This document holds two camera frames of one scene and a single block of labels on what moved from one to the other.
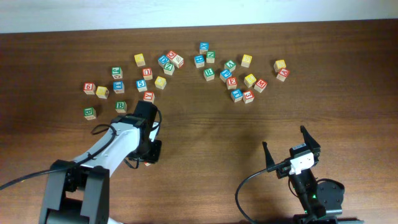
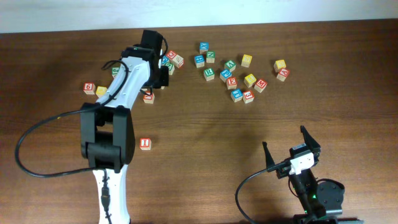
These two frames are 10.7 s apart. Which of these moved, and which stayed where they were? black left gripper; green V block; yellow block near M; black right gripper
Moved: black left gripper
Stayed: green V block; black right gripper; yellow block near M
